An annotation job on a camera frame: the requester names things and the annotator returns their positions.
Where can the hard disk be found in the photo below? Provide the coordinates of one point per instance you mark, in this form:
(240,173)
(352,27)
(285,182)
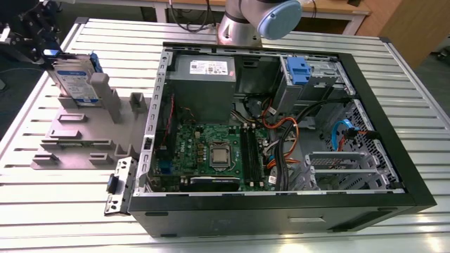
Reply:
(76,79)

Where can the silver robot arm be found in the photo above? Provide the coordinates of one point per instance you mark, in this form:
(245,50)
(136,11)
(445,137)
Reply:
(240,29)

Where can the metal disk bay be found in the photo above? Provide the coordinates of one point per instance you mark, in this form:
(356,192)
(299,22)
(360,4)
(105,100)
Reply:
(337,155)

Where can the grey part rack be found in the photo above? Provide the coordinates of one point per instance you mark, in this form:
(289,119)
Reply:
(98,129)

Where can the green RAM stick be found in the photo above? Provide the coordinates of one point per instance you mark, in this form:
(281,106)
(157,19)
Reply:
(76,144)

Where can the grey power supply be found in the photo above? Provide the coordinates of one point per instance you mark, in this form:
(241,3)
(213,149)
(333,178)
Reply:
(201,92)

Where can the green motherboard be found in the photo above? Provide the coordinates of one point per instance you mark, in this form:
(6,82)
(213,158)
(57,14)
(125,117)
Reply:
(197,142)

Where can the CPU socket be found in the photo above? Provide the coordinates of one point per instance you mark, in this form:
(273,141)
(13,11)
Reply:
(220,144)

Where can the silver CPU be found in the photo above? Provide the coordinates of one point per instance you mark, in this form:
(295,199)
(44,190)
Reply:
(220,155)

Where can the blue drive latch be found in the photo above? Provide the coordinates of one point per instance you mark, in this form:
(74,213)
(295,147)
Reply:
(299,69)

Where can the metal optical drive bay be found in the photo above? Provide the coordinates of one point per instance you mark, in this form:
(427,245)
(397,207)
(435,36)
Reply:
(292,97)

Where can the black graphics card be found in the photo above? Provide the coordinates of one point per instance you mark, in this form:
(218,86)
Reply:
(214,183)

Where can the wooden desk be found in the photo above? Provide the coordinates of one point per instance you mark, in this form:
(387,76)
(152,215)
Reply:
(337,10)

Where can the black PC case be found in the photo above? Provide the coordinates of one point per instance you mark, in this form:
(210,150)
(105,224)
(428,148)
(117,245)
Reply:
(268,210)

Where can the wooden cabinet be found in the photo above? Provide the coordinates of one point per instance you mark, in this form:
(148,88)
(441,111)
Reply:
(404,26)

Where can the metal card retention bracket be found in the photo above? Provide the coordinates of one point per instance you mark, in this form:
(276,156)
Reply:
(121,182)

